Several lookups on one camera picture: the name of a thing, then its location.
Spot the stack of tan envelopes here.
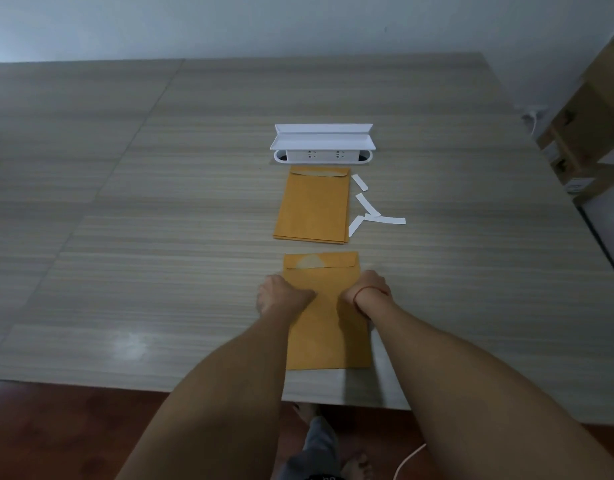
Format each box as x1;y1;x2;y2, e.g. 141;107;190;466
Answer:
273;166;351;245

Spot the person's bare foot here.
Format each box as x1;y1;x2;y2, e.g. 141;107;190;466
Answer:
341;454;376;480

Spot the brown cardboard box white label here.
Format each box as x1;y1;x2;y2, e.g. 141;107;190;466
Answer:
566;162;614;206

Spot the tan paper envelope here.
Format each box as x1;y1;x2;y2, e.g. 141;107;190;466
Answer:
283;252;372;371

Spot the person's right hand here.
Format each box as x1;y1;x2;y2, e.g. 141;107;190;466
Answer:
342;270;392;308

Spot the white panel with dark edge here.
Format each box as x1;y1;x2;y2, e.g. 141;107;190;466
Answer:
580;187;614;290

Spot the red string bracelet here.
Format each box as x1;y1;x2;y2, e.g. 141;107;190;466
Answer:
352;286;391;306

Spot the person's left hand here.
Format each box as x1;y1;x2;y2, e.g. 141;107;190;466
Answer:
256;275;318;319

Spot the white plastic desk organizer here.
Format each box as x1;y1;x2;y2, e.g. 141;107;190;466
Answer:
270;124;377;164

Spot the white plug with cable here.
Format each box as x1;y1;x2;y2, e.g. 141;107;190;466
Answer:
521;106;551;141

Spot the person's left forearm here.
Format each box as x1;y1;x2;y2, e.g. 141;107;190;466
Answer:
116;306;308;480

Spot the person's right forearm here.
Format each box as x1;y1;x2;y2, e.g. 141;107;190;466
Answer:
354;289;614;480

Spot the white floor cable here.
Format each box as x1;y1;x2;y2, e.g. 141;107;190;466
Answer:
393;443;428;480

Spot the grey trouser leg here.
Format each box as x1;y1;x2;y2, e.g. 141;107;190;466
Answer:
276;416;343;480

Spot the large brown cardboard box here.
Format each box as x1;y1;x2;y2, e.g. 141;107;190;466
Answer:
537;32;614;185

